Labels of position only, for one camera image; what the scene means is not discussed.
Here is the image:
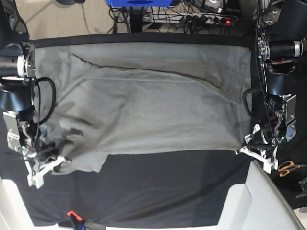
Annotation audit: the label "white chair left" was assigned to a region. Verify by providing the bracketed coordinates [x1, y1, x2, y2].
[0, 178, 59, 230]

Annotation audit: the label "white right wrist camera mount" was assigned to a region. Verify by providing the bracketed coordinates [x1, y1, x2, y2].
[24, 156, 71, 189]

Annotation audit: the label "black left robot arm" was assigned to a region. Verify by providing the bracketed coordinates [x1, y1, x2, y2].
[239, 0, 307, 157]

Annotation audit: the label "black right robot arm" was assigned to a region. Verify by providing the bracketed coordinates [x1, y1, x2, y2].
[0, 0, 66, 172]

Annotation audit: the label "grey T-shirt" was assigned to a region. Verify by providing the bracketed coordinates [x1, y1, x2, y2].
[35, 43, 251, 175]

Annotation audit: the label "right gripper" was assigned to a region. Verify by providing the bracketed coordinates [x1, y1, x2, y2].
[23, 139, 59, 170]

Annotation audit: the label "black power strip red switch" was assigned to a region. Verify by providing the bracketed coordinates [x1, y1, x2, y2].
[213, 16, 238, 26]

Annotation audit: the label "white chair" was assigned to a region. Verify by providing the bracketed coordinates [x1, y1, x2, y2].
[0, 178, 59, 230]
[217, 161, 304, 230]

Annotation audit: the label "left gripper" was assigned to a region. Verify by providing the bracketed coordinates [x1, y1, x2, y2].
[243, 124, 278, 156]

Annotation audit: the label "white chair right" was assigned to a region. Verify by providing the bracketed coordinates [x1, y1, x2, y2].
[217, 161, 304, 230]

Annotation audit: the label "orange handled scissors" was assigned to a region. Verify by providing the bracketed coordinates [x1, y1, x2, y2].
[278, 161, 307, 177]

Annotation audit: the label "red black clamp bottom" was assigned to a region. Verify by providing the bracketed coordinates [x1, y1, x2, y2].
[67, 210, 87, 230]

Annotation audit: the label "black stand column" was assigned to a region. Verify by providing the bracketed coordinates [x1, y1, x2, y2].
[128, 6, 147, 33]

